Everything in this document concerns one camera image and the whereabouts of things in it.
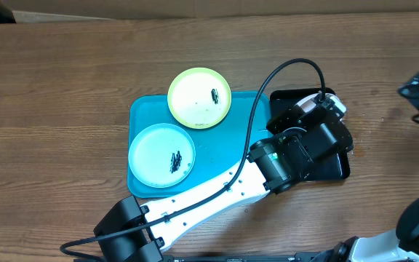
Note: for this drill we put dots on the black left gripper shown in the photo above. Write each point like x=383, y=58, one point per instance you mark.
x=278, y=120

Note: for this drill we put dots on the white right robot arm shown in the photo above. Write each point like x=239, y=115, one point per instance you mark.
x=400, y=244

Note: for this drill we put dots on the light blue plate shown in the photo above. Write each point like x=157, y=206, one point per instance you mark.
x=162, y=155

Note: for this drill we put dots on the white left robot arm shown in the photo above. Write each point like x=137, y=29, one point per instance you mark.
x=133, y=232

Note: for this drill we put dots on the brown cardboard backdrop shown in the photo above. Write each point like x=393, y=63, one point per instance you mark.
x=151, y=9

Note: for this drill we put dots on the blue plastic tray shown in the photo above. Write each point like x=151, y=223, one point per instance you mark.
x=217, y=148

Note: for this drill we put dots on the yellow-green plate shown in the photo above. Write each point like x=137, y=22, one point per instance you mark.
x=199, y=98

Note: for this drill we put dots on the white plate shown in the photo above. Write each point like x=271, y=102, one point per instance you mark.
x=331, y=103

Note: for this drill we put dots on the black plastic tray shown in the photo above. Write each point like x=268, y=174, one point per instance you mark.
x=334, y=168

